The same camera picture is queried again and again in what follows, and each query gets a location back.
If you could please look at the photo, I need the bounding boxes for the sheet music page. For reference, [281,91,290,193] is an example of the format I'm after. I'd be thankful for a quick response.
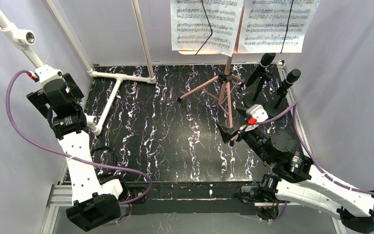
[170,0,244,56]
[237,0,320,53]

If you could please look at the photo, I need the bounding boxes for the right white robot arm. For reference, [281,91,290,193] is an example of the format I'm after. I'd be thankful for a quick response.
[217,124,374,234]

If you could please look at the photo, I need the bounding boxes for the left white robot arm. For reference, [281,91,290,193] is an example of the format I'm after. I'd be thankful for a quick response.
[27,71,124,232]

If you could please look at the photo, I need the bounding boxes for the right black microphone on stand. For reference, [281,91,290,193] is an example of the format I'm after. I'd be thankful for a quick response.
[263,69,301,117]

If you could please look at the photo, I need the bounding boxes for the black microphone on stand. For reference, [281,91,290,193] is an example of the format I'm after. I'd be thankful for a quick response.
[242,53,277,109]
[263,69,301,117]

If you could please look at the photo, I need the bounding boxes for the left black microphone on stand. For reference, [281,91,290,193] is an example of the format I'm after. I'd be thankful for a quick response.
[242,53,277,109]

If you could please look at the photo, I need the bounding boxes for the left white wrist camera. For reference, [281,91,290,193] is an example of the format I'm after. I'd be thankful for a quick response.
[35,64,63,87]

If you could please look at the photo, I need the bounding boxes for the white PVC pipe frame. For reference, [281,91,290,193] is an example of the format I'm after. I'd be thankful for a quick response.
[0,0,156,136]

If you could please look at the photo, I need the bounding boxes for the black coiled cable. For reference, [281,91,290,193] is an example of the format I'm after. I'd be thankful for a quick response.
[89,147,118,176]

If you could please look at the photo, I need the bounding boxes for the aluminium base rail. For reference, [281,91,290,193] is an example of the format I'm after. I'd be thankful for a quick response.
[40,182,349,234]

